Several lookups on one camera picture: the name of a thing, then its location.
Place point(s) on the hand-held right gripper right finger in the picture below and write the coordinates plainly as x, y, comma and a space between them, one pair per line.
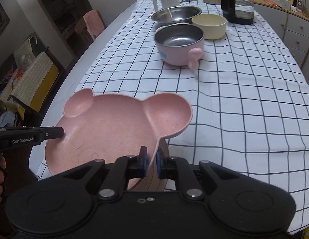
158, 165

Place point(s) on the dark wall picture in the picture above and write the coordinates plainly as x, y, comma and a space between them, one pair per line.
1, 17

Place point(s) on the white checked tablecloth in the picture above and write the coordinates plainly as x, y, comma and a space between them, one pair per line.
231, 92

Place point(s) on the beige quilted cushion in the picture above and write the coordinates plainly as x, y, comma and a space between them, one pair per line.
32, 79

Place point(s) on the white drawer cabinet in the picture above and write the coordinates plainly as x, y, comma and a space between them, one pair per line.
293, 29

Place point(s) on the wooden chair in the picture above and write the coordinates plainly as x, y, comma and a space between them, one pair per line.
81, 34

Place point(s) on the dark bookshelf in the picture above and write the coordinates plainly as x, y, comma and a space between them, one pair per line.
57, 0

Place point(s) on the cream bowl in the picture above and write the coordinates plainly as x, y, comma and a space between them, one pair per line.
209, 28

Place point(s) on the pale tissue box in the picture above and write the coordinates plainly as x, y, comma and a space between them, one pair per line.
279, 1

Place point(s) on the white bag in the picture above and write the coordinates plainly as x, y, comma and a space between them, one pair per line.
25, 52

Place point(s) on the pink bear-shaped plate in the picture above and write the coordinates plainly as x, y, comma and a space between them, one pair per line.
107, 129

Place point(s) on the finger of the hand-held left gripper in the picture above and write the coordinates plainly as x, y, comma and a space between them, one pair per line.
52, 132

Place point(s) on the pink towel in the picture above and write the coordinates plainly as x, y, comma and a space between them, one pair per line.
94, 22

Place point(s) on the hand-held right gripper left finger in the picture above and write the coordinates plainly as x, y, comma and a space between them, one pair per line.
143, 161

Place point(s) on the wide steel bowl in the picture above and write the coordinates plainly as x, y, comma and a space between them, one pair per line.
176, 15

